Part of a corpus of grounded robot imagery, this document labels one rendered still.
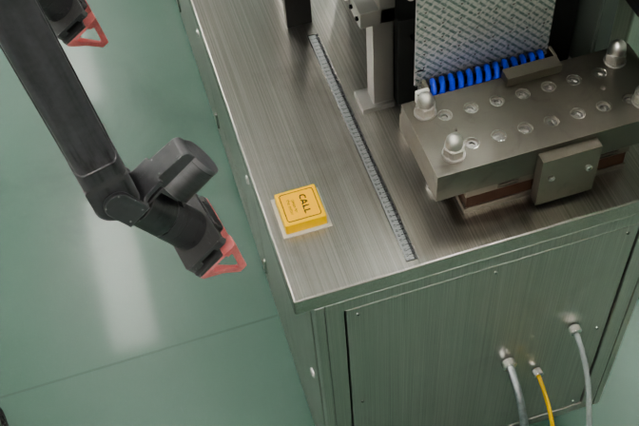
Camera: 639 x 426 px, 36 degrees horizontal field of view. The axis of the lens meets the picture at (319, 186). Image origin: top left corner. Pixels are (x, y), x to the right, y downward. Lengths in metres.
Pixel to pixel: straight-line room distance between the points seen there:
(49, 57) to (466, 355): 1.09
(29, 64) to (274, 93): 0.80
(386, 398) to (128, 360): 0.85
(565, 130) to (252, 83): 0.59
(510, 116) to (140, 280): 1.38
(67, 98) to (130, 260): 1.65
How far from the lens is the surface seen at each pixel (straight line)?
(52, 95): 1.10
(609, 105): 1.63
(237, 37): 1.91
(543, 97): 1.62
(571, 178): 1.61
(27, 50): 1.06
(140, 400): 2.51
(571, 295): 1.86
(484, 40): 1.62
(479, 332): 1.84
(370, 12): 1.59
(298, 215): 1.59
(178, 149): 1.23
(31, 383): 2.61
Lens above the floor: 2.21
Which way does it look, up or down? 52 degrees down
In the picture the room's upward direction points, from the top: 5 degrees counter-clockwise
